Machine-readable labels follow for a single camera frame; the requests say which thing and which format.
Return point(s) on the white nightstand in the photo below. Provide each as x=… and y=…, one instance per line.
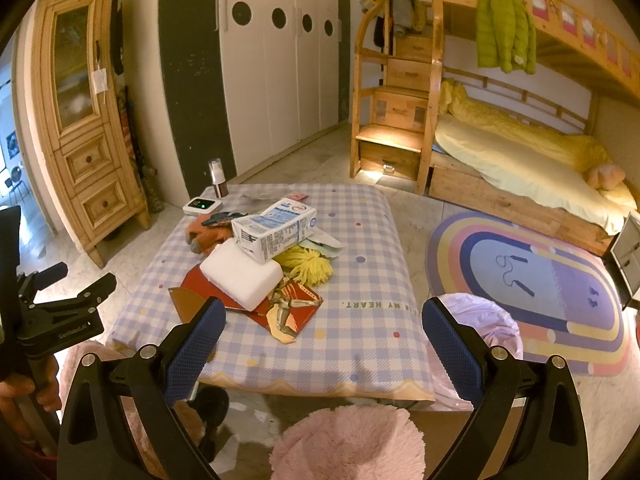
x=622, y=260

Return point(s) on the rainbow oval rug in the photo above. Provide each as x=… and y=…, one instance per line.
x=561, y=296

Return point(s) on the red robot picture cardboard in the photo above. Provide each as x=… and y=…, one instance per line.
x=284, y=313

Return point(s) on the light green paper envelope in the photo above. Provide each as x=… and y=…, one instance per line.
x=323, y=243

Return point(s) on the white foam block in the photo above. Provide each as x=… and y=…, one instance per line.
x=239, y=276

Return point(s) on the plush toy on bed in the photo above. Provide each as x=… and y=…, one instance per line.
x=605, y=177

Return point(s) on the person's left hand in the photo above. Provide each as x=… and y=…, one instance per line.
x=15, y=386

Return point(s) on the yellow fluffy duster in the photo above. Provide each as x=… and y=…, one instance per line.
x=306, y=266

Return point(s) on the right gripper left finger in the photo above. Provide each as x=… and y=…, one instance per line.
x=95, y=439

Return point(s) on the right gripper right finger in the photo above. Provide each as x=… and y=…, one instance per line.
x=550, y=441

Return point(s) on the pine wooden cabinet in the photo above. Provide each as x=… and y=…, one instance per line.
x=88, y=158

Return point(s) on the orange plush cloth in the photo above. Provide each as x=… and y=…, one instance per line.
x=202, y=238

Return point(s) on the wooden drawer staircase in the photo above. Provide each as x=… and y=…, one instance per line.
x=395, y=94

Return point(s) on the clothes pile on stairs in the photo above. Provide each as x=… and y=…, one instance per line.
x=408, y=16

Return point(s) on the white brown pump bottle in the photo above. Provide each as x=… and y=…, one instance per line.
x=219, y=180

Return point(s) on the paper tag on cabinet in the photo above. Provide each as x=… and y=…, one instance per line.
x=99, y=81

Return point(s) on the white wardrobe with holes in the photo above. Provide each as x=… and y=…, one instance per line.
x=245, y=80

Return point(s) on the brown leather piece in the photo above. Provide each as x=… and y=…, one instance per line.
x=186, y=302

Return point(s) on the checkered table cloth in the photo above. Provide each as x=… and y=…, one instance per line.
x=358, y=334

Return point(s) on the pink fluffy cushion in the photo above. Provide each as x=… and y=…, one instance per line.
x=351, y=442

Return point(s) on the yellow bed duvet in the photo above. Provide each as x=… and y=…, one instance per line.
x=542, y=164

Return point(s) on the green puffer jacket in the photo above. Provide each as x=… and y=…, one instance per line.
x=505, y=36

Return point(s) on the white blue milk carton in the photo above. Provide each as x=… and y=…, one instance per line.
x=284, y=224

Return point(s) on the white electronic device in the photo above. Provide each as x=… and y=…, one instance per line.
x=201, y=205

